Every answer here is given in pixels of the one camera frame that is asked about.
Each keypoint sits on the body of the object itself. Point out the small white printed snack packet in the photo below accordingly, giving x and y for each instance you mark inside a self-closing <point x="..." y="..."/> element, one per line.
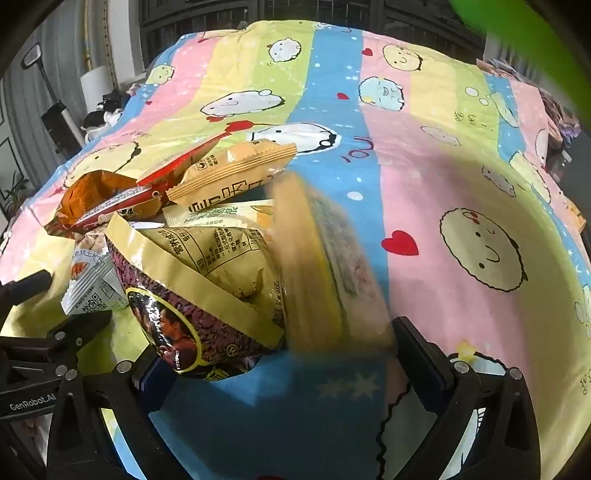
<point x="85" y="258"/>

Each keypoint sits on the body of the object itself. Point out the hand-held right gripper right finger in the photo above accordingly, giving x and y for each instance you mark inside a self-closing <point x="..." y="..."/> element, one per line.
<point x="425" y="360"/>

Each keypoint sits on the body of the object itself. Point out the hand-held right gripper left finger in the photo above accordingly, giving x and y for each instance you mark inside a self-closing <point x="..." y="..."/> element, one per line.
<point x="154" y="383"/>

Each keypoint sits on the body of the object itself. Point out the orange-yellow snack packet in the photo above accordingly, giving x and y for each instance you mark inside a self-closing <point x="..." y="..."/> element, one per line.
<point x="231" y="175"/>

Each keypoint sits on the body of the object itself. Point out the white cylinder lamp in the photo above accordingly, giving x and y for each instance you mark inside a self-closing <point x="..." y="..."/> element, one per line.
<point x="97" y="87"/>

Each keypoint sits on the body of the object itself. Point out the dark clothes heap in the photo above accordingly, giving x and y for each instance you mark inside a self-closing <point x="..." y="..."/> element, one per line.
<point x="104" y="115"/>

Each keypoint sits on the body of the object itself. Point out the potted plant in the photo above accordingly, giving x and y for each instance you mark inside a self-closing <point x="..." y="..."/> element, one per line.
<point x="14" y="194"/>

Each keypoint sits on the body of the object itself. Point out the grey curtain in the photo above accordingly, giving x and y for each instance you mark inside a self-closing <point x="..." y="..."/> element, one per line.
<point x="64" y="27"/>

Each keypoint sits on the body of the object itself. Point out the yellow snack packet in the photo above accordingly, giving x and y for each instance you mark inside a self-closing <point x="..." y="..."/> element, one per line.
<point x="314" y="277"/>

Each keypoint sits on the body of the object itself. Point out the dark window frame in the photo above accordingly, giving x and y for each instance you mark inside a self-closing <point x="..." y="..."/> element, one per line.
<point x="300" y="11"/>

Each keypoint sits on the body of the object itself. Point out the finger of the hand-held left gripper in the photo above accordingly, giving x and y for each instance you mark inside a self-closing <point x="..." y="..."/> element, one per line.
<point x="78" y="330"/>
<point x="27" y="286"/>

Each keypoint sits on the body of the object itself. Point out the orange snack packet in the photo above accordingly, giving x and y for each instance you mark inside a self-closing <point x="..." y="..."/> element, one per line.
<point x="87" y="194"/>

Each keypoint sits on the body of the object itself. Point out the white coded snack packet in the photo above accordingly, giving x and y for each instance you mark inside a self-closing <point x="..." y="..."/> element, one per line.
<point x="92" y="290"/>

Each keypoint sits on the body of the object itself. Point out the yellow-green snack packet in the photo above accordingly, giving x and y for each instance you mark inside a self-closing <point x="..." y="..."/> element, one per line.
<point x="217" y="214"/>

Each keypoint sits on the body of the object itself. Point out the small yellow box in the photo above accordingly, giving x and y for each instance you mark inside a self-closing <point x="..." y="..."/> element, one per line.
<point x="575" y="214"/>

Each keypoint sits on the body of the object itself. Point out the red snack packet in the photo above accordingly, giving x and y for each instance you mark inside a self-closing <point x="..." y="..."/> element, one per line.
<point x="184" y="161"/>

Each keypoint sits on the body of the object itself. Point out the green box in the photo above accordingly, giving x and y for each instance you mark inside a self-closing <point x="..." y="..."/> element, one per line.
<point x="517" y="37"/>

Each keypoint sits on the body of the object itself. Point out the striped cartoon printed blanket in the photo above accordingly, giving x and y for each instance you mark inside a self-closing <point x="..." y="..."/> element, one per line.
<point x="461" y="207"/>

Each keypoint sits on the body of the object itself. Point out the purple and gold snack bag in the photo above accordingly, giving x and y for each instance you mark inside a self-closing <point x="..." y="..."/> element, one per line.
<point x="184" y="277"/>

